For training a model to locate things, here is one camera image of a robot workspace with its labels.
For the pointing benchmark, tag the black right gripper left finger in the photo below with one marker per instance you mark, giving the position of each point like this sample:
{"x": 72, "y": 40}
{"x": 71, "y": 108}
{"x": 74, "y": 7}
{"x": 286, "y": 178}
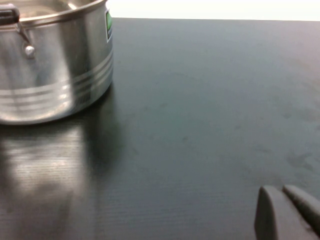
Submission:
{"x": 275, "y": 217}

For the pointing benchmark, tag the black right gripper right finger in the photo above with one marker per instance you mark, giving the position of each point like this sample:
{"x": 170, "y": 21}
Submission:
{"x": 307, "y": 205}

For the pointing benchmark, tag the stainless steel cooking pot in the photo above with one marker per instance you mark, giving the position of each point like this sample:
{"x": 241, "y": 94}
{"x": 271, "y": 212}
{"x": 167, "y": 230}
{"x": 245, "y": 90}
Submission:
{"x": 57, "y": 62}

